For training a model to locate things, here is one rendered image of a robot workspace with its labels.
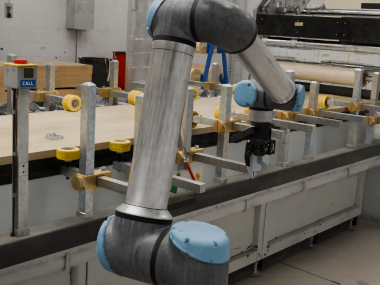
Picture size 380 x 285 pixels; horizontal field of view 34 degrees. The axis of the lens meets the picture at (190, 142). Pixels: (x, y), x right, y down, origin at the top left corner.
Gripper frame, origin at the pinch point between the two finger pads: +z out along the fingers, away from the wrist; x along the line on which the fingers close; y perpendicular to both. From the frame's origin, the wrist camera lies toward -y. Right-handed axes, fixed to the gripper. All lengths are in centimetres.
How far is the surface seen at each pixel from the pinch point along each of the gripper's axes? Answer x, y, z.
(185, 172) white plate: -5.8, -27.0, 3.7
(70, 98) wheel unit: 7, -113, -14
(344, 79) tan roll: 226, -77, -20
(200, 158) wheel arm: -1.6, -23.1, -2.1
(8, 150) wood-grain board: -67, -55, -7
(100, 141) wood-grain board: -30, -49, -7
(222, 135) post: 19.2, -28.6, -7.9
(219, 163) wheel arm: -1.6, -13.6, -1.7
